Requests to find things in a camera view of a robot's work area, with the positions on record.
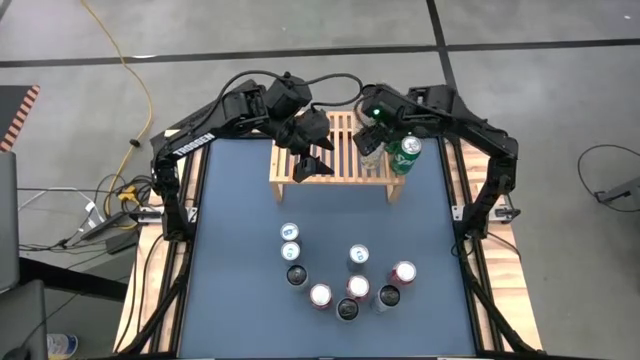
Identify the white Celsius can yellow band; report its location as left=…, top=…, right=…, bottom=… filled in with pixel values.
left=360, top=142, right=387, bottom=170

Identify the black power strip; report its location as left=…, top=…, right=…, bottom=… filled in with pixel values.
left=79, top=209, right=169, bottom=241

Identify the black power brick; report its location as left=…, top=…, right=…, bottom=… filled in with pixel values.
left=105, top=233, right=139, bottom=254

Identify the yellow extension cable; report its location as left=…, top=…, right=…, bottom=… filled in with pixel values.
left=79, top=0, right=154, bottom=217

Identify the black floor bar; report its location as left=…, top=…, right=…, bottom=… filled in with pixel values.
left=18, top=257, right=129, bottom=303

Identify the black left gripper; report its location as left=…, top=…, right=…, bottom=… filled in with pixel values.
left=277, top=107, right=336, bottom=184

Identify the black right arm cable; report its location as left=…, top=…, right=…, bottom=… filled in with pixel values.
left=351, top=83, right=384, bottom=130

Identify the green Sprite can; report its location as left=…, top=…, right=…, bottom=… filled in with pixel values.
left=385, top=134, right=424, bottom=176

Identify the orange black striped mat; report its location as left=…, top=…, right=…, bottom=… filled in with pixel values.
left=0, top=84, right=41, bottom=154

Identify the red Star Wars cola can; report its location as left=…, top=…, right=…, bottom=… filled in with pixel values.
left=308, top=282, right=334, bottom=310

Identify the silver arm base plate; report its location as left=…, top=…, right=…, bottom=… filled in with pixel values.
left=492, top=205, right=522, bottom=224
left=135, top=207, right=167, bottom=225

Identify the wooden slatted shelf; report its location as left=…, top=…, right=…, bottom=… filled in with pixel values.
left=268, top=110, right=407, bottom=204

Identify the white charger cable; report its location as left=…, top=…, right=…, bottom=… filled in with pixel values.
left=17, top=187, right=106, bottom=226

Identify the black aluminium table frame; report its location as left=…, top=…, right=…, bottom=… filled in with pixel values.
left=115, top=127, right=544, bottom=360

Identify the grey stand foot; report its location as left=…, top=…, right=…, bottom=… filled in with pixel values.
left=593, top=175, right=640, bottom=204

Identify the black looped floor cable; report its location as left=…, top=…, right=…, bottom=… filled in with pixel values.
left=577, top=143, right=640, bottom=214

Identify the white blue yellow container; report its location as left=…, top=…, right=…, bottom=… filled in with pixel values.
left=46, top=332, right=80, bottom=360

